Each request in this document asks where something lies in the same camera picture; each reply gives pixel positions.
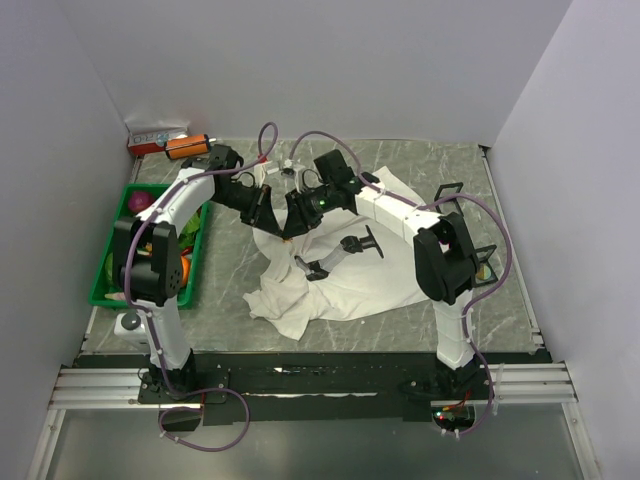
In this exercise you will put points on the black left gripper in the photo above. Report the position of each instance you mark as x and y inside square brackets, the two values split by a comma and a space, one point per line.
[261, 213]

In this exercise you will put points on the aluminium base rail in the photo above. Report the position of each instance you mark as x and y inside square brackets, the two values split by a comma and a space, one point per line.
[100, 390]

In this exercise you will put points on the black frame stand far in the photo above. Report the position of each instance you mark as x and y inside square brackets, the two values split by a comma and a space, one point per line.
[445, 199]

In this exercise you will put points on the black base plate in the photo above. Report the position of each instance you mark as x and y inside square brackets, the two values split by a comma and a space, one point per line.
[238, 407]

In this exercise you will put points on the round green brooch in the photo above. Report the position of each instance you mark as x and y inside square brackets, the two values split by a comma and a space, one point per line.
[484, 274]

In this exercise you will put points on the green plastic tray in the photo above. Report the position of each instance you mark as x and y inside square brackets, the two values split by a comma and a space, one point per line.
[191, 241]

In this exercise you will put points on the black frame stand near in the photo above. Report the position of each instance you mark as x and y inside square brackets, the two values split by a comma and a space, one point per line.
[484, 255]

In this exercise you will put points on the red white carton box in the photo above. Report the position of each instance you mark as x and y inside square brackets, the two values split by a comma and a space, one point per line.
[141, 144]

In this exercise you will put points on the white garment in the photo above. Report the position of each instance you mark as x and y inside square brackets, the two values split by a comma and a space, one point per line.
[361, 285]

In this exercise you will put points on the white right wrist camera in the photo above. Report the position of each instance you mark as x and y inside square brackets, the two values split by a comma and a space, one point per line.
[293, 172]

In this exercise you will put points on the purple toy onion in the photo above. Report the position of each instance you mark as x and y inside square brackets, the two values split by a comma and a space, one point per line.
[139, 201]

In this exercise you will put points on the black frame stand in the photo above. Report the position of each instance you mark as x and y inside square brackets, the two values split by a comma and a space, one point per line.
[445, 199]
[484, 255]

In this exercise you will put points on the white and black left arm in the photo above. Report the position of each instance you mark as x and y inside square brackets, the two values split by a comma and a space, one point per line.
[147, 259]

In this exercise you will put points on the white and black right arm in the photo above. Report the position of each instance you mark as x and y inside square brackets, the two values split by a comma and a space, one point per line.
[445, 259]

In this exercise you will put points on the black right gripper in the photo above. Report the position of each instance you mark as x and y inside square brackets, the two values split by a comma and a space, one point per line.
[299, 218]

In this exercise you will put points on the orange cylindrical tool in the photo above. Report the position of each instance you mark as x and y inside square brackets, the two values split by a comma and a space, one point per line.
[188, 146]

